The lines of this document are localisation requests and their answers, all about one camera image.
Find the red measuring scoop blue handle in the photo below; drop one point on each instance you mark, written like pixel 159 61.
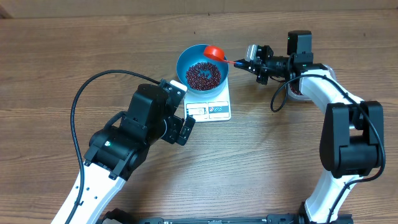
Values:
pixel 216 53

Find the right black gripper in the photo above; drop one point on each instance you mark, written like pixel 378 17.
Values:
pixel 265 76

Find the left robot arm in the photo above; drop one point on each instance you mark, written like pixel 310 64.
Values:
pixel 122 146

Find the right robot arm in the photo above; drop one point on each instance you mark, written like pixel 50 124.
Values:
pixel 352 141

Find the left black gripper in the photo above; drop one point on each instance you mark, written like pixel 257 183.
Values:
pixel 176 123

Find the clear plastic container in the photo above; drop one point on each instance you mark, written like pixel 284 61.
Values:
pixel 305 98

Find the white kitchen scale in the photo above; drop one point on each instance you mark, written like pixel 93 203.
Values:
pixel 209 107

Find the red beans in bowl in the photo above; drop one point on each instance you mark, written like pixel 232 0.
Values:
pixel 203 76

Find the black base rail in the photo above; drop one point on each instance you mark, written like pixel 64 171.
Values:
pixel 119 216

